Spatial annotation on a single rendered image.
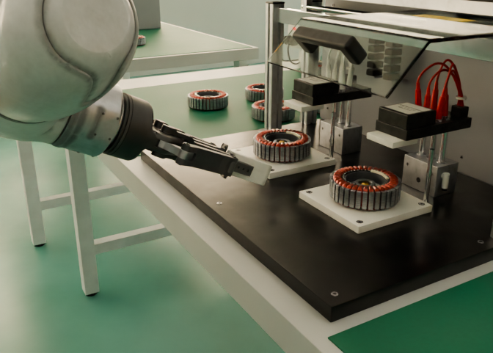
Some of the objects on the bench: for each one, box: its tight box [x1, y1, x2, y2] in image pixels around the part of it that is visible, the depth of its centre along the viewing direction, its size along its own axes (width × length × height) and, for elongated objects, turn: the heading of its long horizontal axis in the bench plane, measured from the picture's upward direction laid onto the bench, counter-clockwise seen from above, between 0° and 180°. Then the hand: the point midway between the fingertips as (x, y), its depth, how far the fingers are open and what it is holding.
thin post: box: [423, 148, 435, 203], centre depth 88 cm, size 2×2×10 cm
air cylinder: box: [320, 117, 362, 155], centre depth 116 cm, size 5×8×6 cm
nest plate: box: [299, 184, 432, 234], centre depth 91 cm, size 15×15×1 cm
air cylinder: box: [402, 150, 459, 197], centre depth 97 cm, size 5×8×6 cm
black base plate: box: [141, 118, 493, 322], centre depth 102 cm, size 47×64×2 cm
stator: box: [252, 100, 295, 123], centre depth 145 cm, size 11×11×4 cm
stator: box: [329, 165, 402, 211], centre depth 90 cm, size 11×11×4 cm
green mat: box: [122, 70, 321, 156], centre depth 164 cm, size 94×61×1 cm, turn 120°
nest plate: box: [230, 145, 336, 179], centre depth 110 cm, size 15×15×1 cm
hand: (246, 168), depth 77 cm, fingers closed
